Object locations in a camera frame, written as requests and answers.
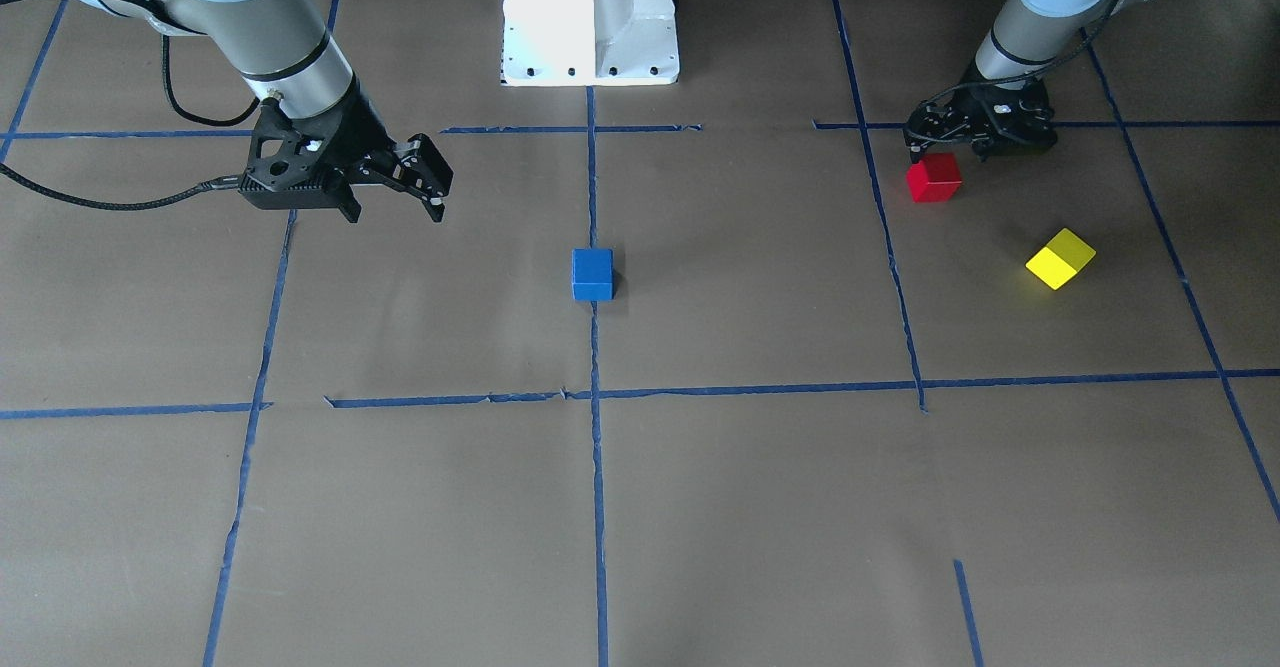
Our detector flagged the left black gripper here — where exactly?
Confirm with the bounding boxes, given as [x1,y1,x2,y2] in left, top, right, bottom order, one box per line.
[904,73,1059,164]

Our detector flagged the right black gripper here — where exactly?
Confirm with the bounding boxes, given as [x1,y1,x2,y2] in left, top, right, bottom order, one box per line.
[238,79,454,221]

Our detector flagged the red wooden block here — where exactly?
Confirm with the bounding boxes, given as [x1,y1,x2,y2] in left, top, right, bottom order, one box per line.
[906,152,964,204]

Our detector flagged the yellow wooden block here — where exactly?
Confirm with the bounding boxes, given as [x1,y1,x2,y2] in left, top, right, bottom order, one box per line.
[1025,228,1097,291]

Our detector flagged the blue wooden block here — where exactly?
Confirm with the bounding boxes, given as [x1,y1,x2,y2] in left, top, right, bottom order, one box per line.
[570,248,614,302]

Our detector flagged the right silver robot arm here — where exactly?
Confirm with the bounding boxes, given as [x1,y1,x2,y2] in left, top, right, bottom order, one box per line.
[82,0,453,221]

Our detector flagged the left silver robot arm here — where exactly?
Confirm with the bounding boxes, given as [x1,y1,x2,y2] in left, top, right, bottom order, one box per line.
[902,0,1149,164]

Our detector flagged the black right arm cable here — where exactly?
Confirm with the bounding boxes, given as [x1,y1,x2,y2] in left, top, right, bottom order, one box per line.
[0,0,262,213]

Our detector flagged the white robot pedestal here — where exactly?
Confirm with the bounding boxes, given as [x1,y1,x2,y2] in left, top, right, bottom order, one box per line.
[500,0,681,87]

